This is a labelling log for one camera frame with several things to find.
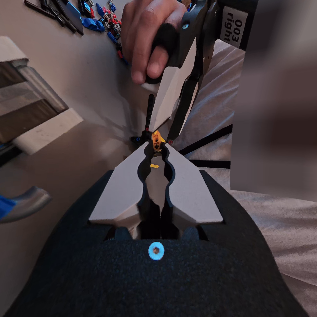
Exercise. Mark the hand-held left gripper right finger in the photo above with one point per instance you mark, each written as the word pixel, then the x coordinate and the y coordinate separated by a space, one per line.
pixel 195 195

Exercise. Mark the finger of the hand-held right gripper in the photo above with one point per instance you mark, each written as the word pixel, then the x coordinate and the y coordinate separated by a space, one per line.
pixel 184 106
pixel 168 94

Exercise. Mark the black lego assembly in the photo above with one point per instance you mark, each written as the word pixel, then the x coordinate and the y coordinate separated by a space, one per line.
pixel 157 142

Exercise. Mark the pile of loose lego pieces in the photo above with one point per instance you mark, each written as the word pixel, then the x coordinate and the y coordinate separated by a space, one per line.
pixel 91 23

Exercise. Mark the person's right hand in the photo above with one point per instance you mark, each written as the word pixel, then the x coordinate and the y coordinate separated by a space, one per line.
pixel 141 29

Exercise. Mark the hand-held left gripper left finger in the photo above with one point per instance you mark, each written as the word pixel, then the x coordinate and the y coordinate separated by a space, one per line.
pixel 116 195

